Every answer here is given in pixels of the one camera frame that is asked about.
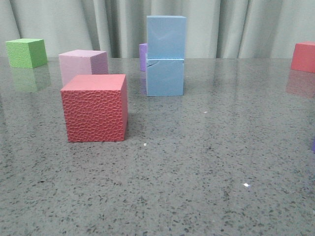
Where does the red textured foam cube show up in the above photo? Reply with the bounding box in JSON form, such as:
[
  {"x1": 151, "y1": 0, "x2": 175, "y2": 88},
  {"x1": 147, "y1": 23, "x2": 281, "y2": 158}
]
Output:
[{"x1": 61, "y1": 74, "x2": 128, "y2": 142}]

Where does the grey-green curtain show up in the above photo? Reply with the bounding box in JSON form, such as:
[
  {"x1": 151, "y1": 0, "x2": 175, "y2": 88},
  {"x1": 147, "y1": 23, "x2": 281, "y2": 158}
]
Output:
[{"x1": 0, "y1": 0, "x2": 315, "y2": 59}]

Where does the red foam cube far right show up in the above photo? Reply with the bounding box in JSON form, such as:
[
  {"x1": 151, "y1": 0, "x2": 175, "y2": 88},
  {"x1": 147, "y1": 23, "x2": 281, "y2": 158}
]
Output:
[{"x1": 291, "y1": 41, "x2": 315, "y2": 73}]

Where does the torn light blue foam cube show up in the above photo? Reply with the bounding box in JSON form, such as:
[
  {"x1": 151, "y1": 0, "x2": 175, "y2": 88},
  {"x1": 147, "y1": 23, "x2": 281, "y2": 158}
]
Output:
[{"x1": 146, "y1": 59, "x2": 184, "y2": 96}]

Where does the green foam cube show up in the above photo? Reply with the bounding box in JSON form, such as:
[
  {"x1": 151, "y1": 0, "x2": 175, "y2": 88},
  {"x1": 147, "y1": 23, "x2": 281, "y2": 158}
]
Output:
[{"x1": 5, "y1": 38, "x2": 48, "y2": 68}]

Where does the pink foam cube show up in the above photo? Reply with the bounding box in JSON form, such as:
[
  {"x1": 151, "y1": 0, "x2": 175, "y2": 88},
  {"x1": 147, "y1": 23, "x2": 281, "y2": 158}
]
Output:
[{"x1": 59, "y1": 50, "x2": 108, "y2": 86}]

